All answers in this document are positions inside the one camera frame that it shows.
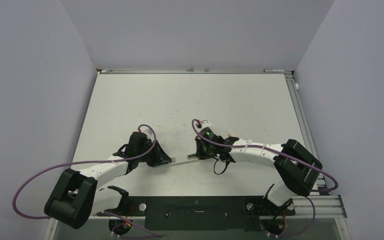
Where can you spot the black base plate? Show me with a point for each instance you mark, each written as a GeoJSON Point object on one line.
{"type": "Point", "coordinates": [204, 213]}

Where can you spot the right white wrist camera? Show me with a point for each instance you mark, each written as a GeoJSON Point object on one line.
{"type": "Point", "coordinates": [201, 124]}

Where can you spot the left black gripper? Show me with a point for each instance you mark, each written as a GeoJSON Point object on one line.
{"type": "Point", "coordinates": [160, 157]}

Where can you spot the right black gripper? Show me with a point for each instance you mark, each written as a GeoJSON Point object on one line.
{"type": "Point", "coordinates": [200, 153]}

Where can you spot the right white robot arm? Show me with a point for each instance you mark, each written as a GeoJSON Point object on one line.
{"type": "Point", "coordinates": [297, 167]}

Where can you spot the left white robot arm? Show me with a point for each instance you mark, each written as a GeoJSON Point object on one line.
{"type": "Point", "coordinates": [78, 194]}

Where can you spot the aluminium frame rail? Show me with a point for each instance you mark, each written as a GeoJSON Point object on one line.
{"type": "Point", "coordinates": [327, 205]}

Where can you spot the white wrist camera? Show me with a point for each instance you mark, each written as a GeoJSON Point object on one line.
{"type": "Point", "coordinates": [150, 134]}
{"type": "Point", "coordinates": [201, 124]}

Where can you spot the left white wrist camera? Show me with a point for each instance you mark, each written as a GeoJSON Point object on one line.
{"type": "Point", "coordinates": [150, 134]}

